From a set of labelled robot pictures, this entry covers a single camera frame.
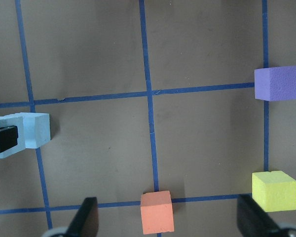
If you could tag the yellow foam block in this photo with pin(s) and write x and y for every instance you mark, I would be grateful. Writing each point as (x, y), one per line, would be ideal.
(274, 191)

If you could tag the purple foam block right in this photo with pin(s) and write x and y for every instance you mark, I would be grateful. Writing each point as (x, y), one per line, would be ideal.
(275, 84)

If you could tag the light blue foam block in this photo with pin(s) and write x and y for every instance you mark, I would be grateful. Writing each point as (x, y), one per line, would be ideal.
(36, 128)
(18, 121)

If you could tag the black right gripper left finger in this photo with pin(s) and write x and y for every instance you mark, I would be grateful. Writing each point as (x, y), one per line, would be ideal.
(86, 221)

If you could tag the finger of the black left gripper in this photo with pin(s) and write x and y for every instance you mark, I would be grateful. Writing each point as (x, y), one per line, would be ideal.
(8, 137)

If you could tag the orange foam block near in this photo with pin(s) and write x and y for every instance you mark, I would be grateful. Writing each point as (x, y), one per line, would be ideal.
(157, 213)

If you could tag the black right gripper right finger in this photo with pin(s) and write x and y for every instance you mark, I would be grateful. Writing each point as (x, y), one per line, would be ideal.
(252, 221)

